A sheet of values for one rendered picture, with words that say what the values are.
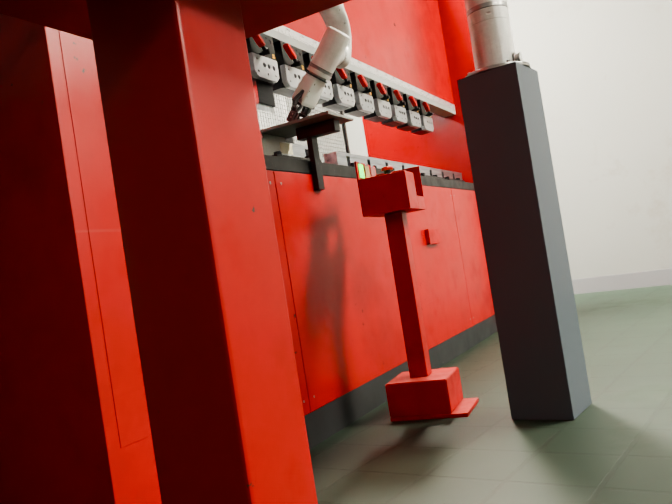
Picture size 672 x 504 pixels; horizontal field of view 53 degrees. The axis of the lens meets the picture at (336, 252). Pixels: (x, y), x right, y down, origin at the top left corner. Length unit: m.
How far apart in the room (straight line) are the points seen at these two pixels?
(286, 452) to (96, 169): 1.03
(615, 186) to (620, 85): 0.76
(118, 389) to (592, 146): 4.79
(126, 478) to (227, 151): 1.03
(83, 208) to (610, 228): 4.75
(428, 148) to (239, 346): 4.06
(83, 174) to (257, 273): 0.98
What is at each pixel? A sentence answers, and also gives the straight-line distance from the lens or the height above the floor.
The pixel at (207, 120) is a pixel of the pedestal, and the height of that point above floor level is 0.60.
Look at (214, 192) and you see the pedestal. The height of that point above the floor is 0.56.
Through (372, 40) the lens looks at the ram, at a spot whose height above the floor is 1.54.
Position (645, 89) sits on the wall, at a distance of 5.61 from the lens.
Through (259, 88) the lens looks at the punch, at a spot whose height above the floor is 1.15.
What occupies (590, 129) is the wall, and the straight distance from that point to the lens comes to 5.67.
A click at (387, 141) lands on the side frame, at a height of 1.28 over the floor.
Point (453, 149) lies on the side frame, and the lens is 4.31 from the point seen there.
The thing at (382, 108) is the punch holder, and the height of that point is 1.21.
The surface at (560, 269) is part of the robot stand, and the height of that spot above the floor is 0.41.
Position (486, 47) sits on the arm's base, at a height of 1.07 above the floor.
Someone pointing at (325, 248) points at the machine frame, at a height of 0.58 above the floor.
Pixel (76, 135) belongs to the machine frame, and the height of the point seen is 0.83.
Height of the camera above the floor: 0.52
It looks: 1 degrees up
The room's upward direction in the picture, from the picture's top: 9 degrees counter-clockwise
